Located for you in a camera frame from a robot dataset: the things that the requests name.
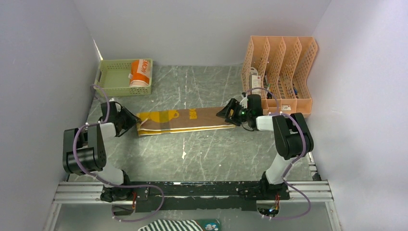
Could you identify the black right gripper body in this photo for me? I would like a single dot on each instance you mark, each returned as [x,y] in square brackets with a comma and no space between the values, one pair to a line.
[244,114]

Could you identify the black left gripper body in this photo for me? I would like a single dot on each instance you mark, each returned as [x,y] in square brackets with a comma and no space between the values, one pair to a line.
[118,117]

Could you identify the yellow brown towel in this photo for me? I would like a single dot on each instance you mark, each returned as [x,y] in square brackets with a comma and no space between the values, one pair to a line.
[179,121]

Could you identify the orange white patterned towel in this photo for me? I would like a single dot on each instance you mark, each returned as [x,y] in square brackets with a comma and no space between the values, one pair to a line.
[140,73]

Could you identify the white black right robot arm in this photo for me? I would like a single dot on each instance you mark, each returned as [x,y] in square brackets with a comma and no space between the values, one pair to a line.
[292,139]

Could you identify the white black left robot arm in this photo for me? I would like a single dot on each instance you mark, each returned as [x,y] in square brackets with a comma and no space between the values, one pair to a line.
[84,151]

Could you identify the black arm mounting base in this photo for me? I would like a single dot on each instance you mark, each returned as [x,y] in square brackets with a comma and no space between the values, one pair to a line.
[167,195]

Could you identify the white red paper card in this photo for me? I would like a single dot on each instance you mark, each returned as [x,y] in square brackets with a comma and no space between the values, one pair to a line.
[254,81]

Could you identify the small white box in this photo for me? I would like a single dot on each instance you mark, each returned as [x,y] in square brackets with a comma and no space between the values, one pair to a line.
[286,108]

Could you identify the green plastic basket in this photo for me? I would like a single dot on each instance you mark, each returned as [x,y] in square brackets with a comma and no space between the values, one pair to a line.
[112,77]

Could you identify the orange plastic file organizer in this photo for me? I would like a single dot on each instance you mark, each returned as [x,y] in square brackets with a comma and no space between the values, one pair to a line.
[284,64]

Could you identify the black white striped towel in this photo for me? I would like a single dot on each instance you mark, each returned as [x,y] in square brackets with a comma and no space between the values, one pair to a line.
[172,225]

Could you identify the teal patterned cloth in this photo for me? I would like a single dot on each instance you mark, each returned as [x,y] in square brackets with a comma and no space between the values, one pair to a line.
[209,224]

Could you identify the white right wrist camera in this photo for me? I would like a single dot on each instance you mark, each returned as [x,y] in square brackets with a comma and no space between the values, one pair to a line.
[244,102]

